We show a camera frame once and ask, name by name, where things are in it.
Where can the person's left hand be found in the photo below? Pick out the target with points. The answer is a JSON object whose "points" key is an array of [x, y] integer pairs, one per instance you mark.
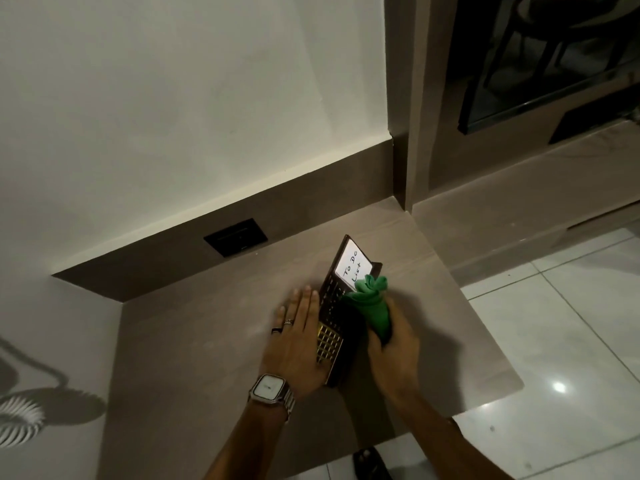
{"points": [[292, 354]]}

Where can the person's right hand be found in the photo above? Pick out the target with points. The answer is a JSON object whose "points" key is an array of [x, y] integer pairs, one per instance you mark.
{"points": [[397, 362]]}

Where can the person's right fingers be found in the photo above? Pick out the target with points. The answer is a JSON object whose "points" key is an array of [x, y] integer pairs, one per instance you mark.
{"points": [[376, 350]]}

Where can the person's left little finger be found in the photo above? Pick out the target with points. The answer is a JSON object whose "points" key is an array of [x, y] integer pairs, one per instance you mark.
{"points": [[278, 322]]}

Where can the person's left middle finger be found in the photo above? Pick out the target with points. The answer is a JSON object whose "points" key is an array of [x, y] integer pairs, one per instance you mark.
{"points": [[303, 312]]}

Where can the dark folding calculator with notepad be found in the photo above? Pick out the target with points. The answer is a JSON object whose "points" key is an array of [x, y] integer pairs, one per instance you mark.
{"points": [[331, 294]]}

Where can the green cloth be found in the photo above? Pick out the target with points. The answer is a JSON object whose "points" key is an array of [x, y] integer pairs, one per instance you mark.
{"points": [[375, 309]]}

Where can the person's right forearm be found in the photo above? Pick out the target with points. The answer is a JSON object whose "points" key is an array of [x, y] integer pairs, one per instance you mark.
{"points": [[450, 439]]}

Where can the person's left forearm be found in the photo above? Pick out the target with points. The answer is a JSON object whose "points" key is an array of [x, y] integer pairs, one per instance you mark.
{"points": [[250, 444]]}

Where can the silver square wristwatch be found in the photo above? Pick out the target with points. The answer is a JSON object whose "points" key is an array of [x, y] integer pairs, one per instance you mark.
{"points": [[269, 388]]}

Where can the black shoe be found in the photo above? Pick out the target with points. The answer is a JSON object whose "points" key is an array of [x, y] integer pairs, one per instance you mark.
{"points": [[371, 464]]}

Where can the black framed glass door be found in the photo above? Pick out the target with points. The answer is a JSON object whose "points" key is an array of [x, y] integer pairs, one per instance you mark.
{"points": [[550, 64]]}

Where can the dark chair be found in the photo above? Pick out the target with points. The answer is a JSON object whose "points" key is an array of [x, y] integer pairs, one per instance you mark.
{"points": [[555, 34]]}

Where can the black wall socket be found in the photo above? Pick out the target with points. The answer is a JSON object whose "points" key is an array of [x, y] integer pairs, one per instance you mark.
{"points": [[235, 238]]}

